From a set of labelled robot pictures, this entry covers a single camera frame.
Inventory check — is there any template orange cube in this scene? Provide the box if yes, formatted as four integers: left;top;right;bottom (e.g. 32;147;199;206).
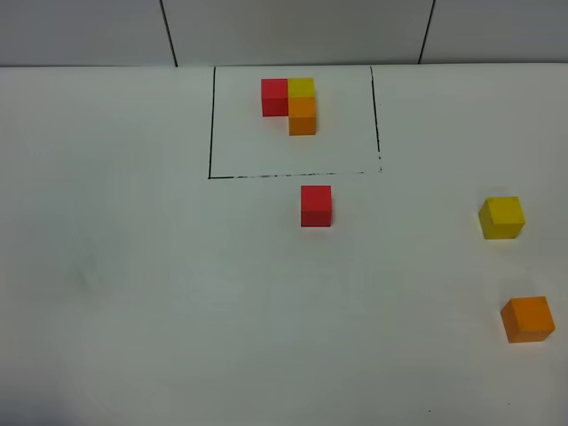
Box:
288;97;317;136

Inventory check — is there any template red cube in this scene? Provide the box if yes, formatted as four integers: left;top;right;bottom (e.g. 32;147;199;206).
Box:
261;78;288;117

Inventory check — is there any template yellow cube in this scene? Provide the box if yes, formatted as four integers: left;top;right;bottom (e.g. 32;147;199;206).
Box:
288;77;316;99

